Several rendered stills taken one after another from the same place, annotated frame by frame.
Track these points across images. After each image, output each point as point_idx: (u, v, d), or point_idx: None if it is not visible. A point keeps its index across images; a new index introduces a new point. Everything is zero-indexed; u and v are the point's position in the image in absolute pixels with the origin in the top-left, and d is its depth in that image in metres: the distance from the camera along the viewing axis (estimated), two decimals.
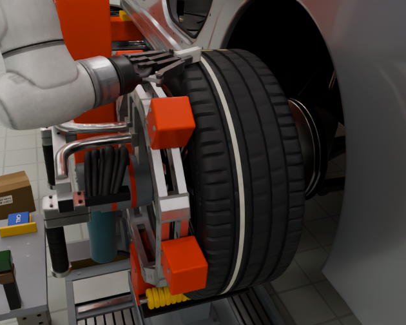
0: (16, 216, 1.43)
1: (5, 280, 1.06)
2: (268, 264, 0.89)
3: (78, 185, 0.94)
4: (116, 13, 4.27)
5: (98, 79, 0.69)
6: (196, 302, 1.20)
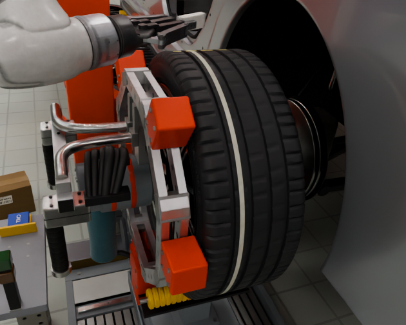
0: (16, 216, 1.43)
1: (5, 280, 1.06)
2: (269, 264, 0.89)
3: (78, 185, 0.94)
4: (116, 13, 4.27)
5: (96, 36, 0.64)
6: (196, 302, 1.20)
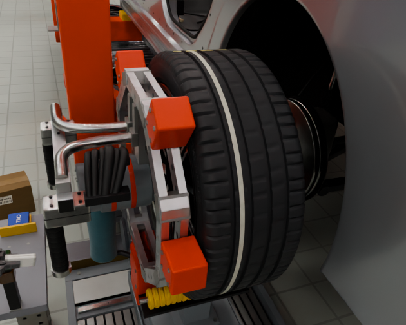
0: (16, 216, 1.43)
1: (5, 280, 1.06)
2: (269, 264, 0.89)
3: (78, 185, 0.94)
4: (116, 13, 4.27)
5: None
6: (196, 302, 1.20)
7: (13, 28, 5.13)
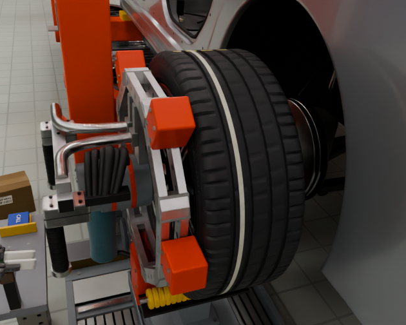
0: (16, 216, 1.43)
1: (5, 280, 1.06)
2: (269, 264, 0.89)
3: (78, 185, 0.94)
4: (116, 13, 4.27)
5: None
6: (196, 302, 1.20)
7: (13, 28, 5.13)
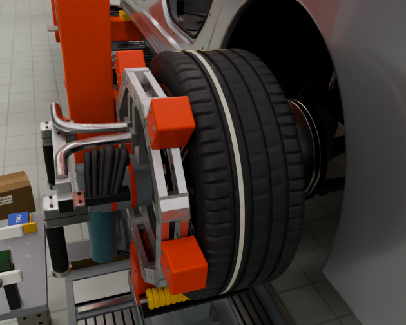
0: (16, 216, 1.43)
1: None
2: (269, 264, 0.89)
3: (78, 185, 0.94)
4: (116, 13, 4.27)
5: None
6: (196, 302, 1.20)
7: (13, 28, 5.13)
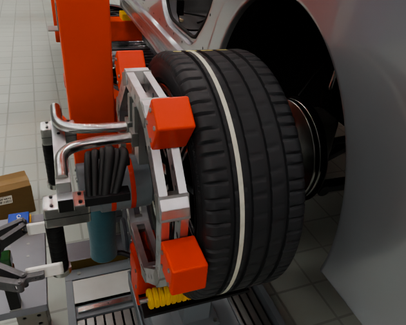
0: (16, 216, 1.43)
1: None
2: (269, 264, 0.89)
3: (78, 185, 0.94)
4: (116, 13, 4.27)
5: None
6: (196, 302, 1.20)
7: (13, 28, 5.13)
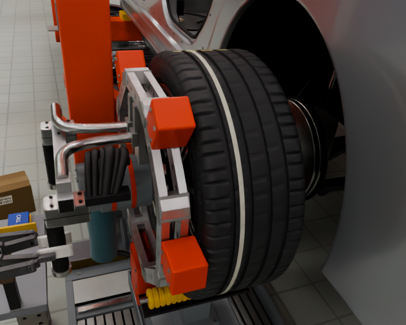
0: (16, 216, 1.43)
1: (5, 280, 1.06)
2: (269, 264, 0.89)
3: (78, 185, 0.94)
4: (116, 13, 4.27)
5: None
6: (196, 302, 1.20)
7: (13, 28, 5.13)
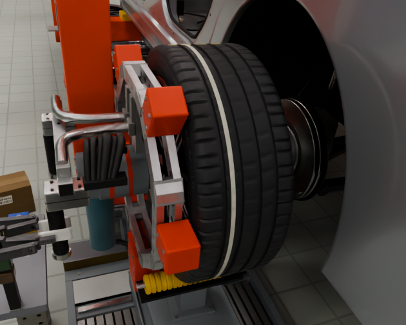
0: None
1: (5, 280, 1.06)
2: (260, 247, 0.93)
3: (78, 173, 0.98)
4: (116, 13, 4.27)
5: None
6: (192, 289, 1.24)
7: (13, 28, 5.13)
